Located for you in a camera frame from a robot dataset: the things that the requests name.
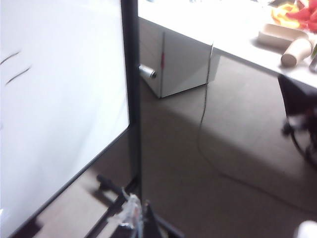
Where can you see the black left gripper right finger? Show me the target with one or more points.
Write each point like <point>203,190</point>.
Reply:
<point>156,225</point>

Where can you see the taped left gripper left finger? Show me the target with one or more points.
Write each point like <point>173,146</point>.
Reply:
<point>132,215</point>

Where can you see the silver cylindrical knob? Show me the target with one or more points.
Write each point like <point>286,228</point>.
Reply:
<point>146,71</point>

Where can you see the white rounded object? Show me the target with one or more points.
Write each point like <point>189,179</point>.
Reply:
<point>308,230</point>

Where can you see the white cabinet box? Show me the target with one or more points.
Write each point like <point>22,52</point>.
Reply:
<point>183,69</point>

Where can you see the black desk leg panel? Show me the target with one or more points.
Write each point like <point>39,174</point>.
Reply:
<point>297,96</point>

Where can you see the white desk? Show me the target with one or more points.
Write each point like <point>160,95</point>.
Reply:
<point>198,19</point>

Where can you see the beige cylinder roll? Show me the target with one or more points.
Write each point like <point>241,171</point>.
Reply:
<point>296,52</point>

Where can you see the beige oblong tray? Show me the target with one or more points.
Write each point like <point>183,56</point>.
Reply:
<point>277,36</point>

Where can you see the green object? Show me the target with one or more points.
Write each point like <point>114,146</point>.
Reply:
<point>314,64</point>

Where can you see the yellow plastic toy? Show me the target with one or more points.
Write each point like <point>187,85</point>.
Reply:
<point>281,15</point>

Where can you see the red plastic toy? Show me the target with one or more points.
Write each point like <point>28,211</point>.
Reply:
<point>303,16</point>

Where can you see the white whiteboard with black frame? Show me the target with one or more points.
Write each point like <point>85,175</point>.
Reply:
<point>131,74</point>

